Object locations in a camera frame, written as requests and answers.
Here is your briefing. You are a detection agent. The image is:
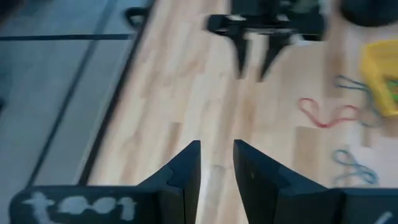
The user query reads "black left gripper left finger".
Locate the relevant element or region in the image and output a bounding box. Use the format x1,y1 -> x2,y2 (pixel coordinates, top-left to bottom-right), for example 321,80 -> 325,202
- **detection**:
136,139 -> 202,224

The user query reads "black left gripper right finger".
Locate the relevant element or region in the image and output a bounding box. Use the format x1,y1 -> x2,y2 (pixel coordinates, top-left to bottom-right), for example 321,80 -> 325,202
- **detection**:
233,139 -> 343,224

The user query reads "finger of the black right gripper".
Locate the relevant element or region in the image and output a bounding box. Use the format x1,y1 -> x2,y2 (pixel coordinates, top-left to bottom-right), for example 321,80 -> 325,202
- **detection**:
230,30 -> 251,80
258,32 -> 294,83

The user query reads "teal rubber band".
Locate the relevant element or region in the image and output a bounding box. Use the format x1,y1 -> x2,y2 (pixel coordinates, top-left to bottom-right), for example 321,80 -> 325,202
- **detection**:
334,73 -> 373,93
331,148 -> 380,187

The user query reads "red rubber band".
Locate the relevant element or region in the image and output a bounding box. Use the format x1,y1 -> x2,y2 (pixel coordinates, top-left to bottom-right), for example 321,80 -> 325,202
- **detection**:
297,97 -> 362,129

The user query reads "grey rubber band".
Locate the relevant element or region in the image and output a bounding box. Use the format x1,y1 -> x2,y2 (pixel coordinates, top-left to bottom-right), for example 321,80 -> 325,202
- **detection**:
359,91 -> 385,129

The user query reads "green rubber band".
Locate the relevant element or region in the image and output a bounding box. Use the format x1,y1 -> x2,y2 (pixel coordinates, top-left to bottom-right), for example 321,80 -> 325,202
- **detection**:
386,80 -> 398,105

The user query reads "black round lamp base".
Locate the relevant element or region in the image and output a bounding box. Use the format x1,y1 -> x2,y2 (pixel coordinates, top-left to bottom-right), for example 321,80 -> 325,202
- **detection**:
338,0 -> 398,28

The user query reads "yellow plastic basket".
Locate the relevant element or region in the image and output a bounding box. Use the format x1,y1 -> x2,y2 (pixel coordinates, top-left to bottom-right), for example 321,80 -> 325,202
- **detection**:
359,39 -> 398,118

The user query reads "black cable loop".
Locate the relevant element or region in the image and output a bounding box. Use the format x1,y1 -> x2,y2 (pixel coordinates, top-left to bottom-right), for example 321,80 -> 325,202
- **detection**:
123,6 -> 152,30

